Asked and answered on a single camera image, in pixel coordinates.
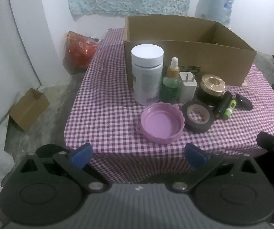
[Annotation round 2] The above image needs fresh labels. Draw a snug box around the large cardboard box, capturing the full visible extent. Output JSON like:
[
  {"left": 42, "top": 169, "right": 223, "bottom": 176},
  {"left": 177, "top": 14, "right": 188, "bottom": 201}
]
[{"left": 124, "top": 14, "right": 257, "bottom": 91}]

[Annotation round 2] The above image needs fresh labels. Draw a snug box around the large blue water jug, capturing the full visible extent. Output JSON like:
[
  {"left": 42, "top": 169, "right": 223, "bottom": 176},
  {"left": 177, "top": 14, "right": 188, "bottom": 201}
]
[{"left": 195, "top": 0, "right": 238, "bottom": 27}]

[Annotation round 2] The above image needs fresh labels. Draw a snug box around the black tape roll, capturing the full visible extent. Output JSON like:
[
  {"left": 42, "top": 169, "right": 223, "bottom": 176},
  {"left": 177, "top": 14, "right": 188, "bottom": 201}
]
[{"left": 182, "top": 100, "right": 215, "bottom": 134}]

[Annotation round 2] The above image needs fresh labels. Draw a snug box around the green lip balm stick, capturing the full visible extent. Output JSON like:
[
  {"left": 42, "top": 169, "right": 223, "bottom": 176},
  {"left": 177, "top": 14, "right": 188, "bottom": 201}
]
[{"left": 223, "top": 99, "right": 238, "bottom": 120}]

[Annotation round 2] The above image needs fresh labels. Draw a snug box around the black lipstick tube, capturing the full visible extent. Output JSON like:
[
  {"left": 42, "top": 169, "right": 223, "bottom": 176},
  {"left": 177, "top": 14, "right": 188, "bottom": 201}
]
[{"left": 213, "top": 91, "right": 233, "bottom": 117}]

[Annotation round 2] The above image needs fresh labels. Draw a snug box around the small black oval object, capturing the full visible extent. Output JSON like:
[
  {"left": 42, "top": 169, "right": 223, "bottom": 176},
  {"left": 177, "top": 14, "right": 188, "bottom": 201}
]
[{"left": 235, "top": 94, "right": 254, "bottom": 110}]

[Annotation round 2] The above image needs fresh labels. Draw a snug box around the purple plastic lid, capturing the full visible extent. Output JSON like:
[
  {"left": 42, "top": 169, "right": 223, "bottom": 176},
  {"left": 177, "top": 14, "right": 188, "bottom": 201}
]
[{"left": 137, "top": 102, "right": 185, "bottom": 145}]

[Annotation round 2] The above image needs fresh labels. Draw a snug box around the black jar with gold lid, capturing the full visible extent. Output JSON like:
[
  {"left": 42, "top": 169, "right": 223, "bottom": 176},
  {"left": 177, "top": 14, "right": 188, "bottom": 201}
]
[{"left": 196, "top": 74, "right": 226, "bottom": 105}]

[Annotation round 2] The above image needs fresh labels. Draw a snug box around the small brown cardboard box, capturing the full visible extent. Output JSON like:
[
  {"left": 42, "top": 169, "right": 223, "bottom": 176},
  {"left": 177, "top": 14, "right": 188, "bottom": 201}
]
[{"left": 8, "top": 88, "right": 50, "bottom": 132}]

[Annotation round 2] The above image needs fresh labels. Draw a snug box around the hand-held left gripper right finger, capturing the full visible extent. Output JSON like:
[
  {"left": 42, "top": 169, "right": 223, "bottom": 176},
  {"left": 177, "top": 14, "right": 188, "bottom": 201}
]
[{"left": 169, "top": 143, "right": 264, "bottom": 194}]

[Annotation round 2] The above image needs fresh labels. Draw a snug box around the red patterned gift bag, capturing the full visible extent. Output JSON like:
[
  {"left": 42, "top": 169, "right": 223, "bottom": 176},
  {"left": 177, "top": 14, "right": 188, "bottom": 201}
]
[{"left": 64, "top": 31, "right": 100, "bottom": 69}]

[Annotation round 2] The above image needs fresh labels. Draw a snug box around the green glass dropper bottle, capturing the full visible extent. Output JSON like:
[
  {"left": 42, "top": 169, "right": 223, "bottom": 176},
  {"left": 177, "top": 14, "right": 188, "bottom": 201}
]
[{"left": 160, "top": 57, "right": 183, "bottom": 104}]

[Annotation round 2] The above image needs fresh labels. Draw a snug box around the purple checkered tablecloth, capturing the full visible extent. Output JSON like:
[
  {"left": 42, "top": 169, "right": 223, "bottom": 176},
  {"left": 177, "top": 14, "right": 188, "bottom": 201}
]
[{"left": 64, "top": 27, "right": 274, "bottom": 184}]

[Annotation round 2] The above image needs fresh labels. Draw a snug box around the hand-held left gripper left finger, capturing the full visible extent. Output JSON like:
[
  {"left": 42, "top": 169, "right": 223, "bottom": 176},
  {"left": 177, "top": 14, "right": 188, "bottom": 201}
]
[{"left": 15, "top": 143, "right": 109, "bottom": 194}]

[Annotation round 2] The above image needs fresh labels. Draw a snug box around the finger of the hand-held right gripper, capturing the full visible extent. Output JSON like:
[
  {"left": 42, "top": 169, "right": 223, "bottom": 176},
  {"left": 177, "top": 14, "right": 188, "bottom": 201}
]
[{"left": 256, "top": 131, "right": 274, "bottom": 158}]

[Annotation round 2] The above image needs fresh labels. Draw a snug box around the white charger plug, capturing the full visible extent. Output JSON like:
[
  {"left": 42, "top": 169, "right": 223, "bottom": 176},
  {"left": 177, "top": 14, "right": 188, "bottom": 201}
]
[{"left": 179, "top": 72, "right": 197, "bottom": 102}]

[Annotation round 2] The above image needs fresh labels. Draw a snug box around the white plastic pill bottle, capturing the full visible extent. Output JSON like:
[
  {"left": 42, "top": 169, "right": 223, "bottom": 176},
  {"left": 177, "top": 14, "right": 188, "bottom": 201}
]
[{"left": 131, "top": 44, "right": 164, "bottom": 106}]

